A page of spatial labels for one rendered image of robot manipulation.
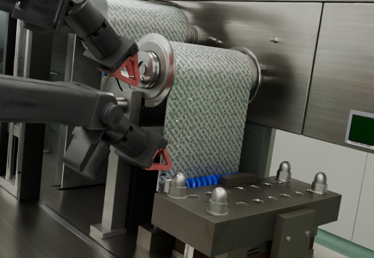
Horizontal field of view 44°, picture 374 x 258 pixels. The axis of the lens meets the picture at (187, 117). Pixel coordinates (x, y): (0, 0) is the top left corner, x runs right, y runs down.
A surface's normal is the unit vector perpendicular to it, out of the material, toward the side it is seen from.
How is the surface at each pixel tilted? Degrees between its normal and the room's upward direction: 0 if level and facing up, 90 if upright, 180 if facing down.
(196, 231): 90
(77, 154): 66
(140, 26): 84
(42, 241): 0
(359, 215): 90
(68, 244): 0
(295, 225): 90
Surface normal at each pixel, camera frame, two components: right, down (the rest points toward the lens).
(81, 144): -0.26, -0.32
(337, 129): -0.73, 0.00
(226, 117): 0.66, 0.19
